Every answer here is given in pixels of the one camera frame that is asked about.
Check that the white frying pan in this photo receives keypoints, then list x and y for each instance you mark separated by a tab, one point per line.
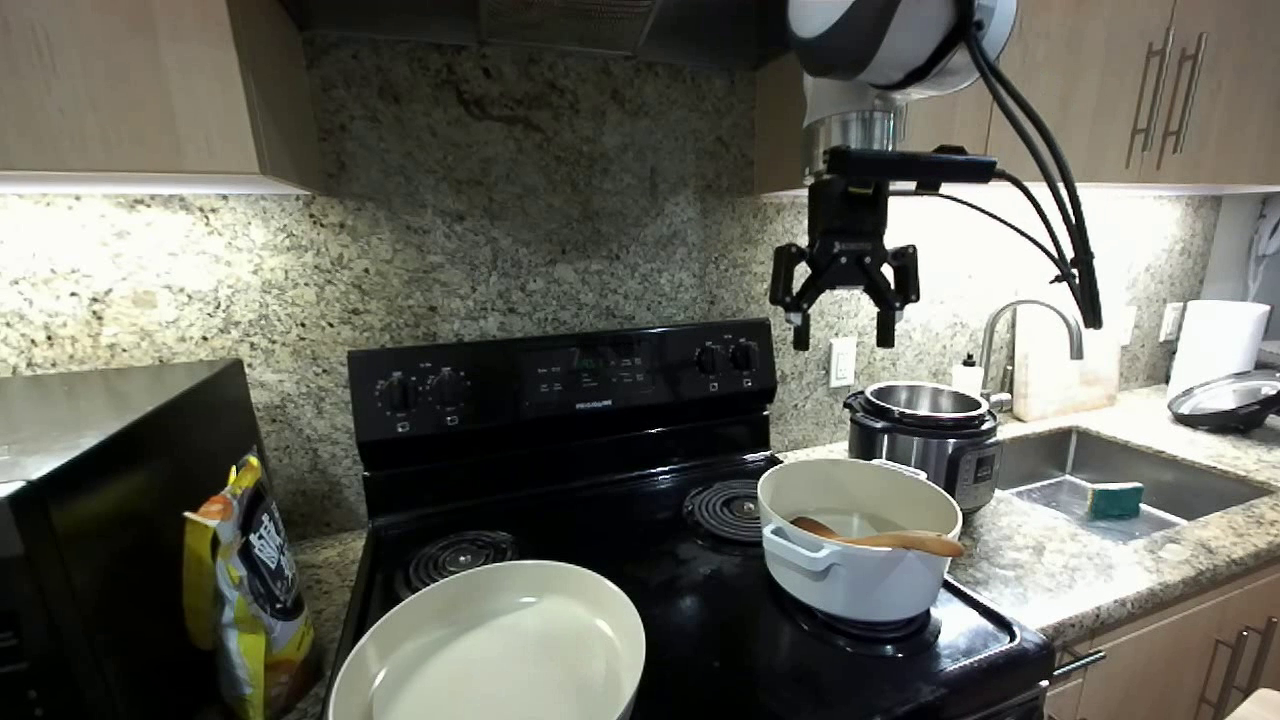
493	655

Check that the black microwave oven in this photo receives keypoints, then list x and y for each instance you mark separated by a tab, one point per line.
95	533

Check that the green blue sponge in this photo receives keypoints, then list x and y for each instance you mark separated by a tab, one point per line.
1119	496

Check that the white wall switch plate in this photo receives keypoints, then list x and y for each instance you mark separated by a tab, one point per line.
1168	320

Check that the light wood upper cabinet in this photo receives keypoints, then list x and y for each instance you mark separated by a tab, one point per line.
123	82

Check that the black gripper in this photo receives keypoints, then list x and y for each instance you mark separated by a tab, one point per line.
846	233

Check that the steel black pressure cooker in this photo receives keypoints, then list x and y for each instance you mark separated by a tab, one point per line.
952	446

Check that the dark range hood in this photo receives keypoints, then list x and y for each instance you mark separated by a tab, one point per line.
532	25

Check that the white paper towel roll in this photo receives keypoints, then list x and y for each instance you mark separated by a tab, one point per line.
1218	345

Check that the small soap bottle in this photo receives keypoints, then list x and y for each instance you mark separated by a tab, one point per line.
971	376

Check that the curved steel faucet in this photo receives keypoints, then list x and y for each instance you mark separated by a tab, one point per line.
1032	309

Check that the wooden spatula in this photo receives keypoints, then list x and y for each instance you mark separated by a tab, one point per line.
894	542

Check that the light wood lower cabinet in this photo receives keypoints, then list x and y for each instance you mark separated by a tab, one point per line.
1160	660

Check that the steel kitchen sink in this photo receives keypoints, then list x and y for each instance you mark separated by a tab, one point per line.
1175	475

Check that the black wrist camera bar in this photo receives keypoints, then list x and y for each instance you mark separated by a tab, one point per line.
922	167

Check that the white wall outlet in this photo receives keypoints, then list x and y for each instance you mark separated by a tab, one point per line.
843	361

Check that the black electric stove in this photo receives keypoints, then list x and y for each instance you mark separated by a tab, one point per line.
562	386

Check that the light wood cabinet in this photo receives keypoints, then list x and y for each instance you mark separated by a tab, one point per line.
1160	660
123	82

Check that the yellow black chip bag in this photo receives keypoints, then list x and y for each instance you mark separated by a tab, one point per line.
252	584

